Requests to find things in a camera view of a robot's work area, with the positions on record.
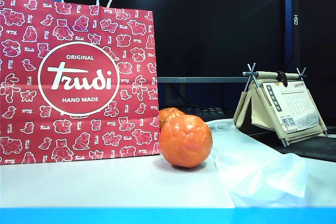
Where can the glossy orange fruit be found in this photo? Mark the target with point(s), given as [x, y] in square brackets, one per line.
[169, 115]
[185, 142]

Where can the red Trudi paper bag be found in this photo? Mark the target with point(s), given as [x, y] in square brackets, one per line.
[78, 77]

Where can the white plastic bag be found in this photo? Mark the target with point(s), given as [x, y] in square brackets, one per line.
[252, 171]

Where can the black mechanical keyboard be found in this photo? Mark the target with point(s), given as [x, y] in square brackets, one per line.
[207, 112]

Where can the black AOC monitor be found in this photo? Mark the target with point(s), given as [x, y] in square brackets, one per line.
[210, 24]

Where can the beige tent-shaped calendar stand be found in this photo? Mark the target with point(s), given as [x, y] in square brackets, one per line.
[258, 108]

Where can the white calendar card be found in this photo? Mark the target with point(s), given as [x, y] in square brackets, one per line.
[294, 106]

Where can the black mouse pad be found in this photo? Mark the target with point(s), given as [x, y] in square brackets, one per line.
[309, 146]

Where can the black HSD monitor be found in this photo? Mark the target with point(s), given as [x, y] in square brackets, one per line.
[315, 37]

